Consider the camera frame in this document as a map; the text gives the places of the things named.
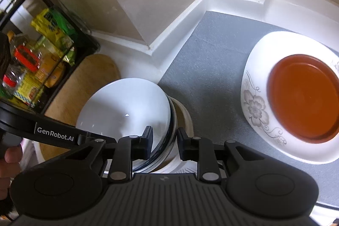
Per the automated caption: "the person's left hand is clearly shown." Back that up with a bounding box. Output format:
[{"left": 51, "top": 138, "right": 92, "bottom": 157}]
[{"left": 0, "top": 144, "right": 23, "bottom": 200}]

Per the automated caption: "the grey table mat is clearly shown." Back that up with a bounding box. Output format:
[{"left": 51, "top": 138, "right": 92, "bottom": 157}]
[{"left": 159, "top": 11, "right": 338, "bottom": 206}]

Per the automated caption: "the brown round plate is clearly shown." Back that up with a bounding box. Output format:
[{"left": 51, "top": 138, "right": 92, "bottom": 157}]
[{"left": 267, "top": 54, "right": 338, "bottom": 143}]

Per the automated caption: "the wooden cutting board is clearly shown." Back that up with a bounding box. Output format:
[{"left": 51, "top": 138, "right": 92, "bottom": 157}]
[{"left": 38, "top": 53, "right": 121, "bottom": 160}]

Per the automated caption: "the yellow seasoning box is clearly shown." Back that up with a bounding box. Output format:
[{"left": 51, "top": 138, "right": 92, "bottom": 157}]
[{"left": 14, "top": 73, "right": 44, "bottom": 107}]

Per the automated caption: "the white floral square plate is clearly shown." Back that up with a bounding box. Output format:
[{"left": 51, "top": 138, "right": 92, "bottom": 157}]
[{"left": 241, "top": 31, "right": 338, "bottom": 165}]

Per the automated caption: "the white bowl blue rim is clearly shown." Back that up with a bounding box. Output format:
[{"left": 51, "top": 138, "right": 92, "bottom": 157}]
[{"left": 132, "top": 95, "right": 178, "bottom": 173}]

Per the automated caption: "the black metal rack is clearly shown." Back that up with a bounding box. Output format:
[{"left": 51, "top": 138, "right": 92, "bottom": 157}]
[{"left": 1, "top": 0, "right": 99, "bottom": 113}]

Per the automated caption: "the cooking oil bottle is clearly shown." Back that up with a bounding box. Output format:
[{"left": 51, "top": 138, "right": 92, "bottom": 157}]
[{"left": 7, "top": 30, "right": 65, "bottom": 88}]

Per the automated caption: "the yellow green snack bag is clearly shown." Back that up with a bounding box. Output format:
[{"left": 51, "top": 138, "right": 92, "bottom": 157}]
[{"left": 31, "top": 7, "right": 78, "bottom": 66}]

